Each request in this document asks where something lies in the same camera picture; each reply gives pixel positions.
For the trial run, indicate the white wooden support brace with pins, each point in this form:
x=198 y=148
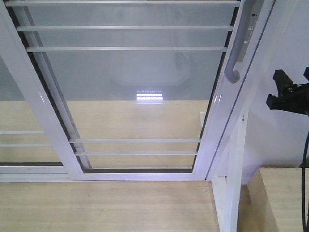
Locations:
x=225 y=174

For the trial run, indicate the white sliding glass door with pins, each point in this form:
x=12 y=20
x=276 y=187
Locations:
x=20 y=67

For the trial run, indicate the light wooden box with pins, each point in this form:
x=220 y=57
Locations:
x=271 y=201

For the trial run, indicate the white door frame post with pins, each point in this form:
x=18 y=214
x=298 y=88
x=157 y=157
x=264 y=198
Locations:
x=229 y=99

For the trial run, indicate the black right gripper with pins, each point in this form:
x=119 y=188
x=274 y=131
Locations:
x=298 y=99

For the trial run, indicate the grey door handle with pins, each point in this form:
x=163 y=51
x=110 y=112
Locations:
x=249 y=16

